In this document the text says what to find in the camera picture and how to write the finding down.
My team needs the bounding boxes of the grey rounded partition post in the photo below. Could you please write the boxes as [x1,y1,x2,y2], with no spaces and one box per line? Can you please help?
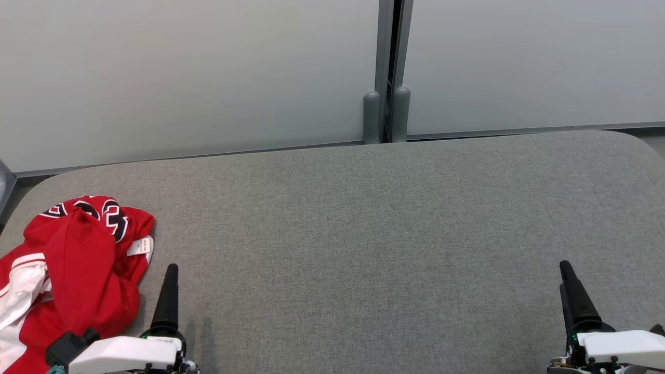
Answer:
[391,86,411,143]
[363,91,383,145]

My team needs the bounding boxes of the grey desk leg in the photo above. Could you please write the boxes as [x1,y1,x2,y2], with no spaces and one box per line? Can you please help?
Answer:
[0,158,18,229]

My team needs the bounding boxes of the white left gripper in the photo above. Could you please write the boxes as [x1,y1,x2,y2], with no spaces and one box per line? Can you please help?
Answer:
[68,264,201,374]

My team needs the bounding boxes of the red basketball jersey white sleeves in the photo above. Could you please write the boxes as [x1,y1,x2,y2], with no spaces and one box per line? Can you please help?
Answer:
[0,195,155,374]

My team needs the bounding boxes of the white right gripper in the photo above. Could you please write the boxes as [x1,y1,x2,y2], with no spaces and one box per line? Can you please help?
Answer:
[547,261,665,374]

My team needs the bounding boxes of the grey partition panel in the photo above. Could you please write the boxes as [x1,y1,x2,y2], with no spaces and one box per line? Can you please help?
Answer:
[403,0,665,141]
[0,0,382,175]

